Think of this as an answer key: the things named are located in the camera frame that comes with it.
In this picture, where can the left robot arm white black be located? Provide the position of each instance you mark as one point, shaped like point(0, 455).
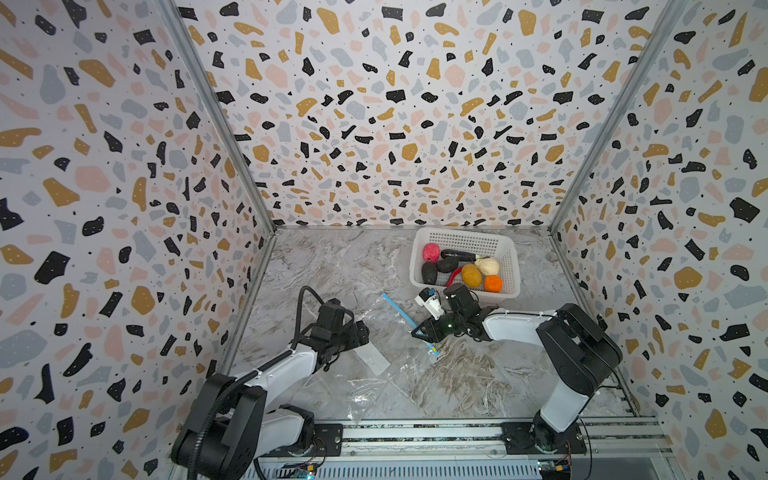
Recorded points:
point(234, 420)

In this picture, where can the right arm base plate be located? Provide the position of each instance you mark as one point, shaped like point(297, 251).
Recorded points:
point(529, 438)

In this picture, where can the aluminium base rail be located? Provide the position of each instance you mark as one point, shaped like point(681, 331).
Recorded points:
point(617, 448)

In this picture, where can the pink toy fruit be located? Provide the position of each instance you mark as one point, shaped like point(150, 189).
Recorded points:
point(431, 252)

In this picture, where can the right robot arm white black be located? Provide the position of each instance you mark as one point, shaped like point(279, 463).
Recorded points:
point(581, 353)

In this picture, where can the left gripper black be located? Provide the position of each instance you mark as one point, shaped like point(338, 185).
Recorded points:
point(352, 339)

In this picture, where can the white plastic basket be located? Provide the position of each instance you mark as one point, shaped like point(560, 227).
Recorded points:
point(499, 247)

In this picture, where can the orange toy fruit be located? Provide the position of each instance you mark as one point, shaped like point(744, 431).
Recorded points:
point(493, 284)

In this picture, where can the yellow toy potato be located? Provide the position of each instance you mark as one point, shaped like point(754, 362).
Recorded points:
point(471, 276)

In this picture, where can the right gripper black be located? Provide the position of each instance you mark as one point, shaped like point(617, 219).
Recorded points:
point(437, 324)

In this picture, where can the cream toy garlic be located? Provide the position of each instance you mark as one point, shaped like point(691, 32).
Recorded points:
point(488, 266)

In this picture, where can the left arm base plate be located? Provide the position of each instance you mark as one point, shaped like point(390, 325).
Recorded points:
point(324, 440)

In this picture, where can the clear zip top bag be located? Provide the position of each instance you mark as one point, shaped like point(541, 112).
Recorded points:
point(403, 377)

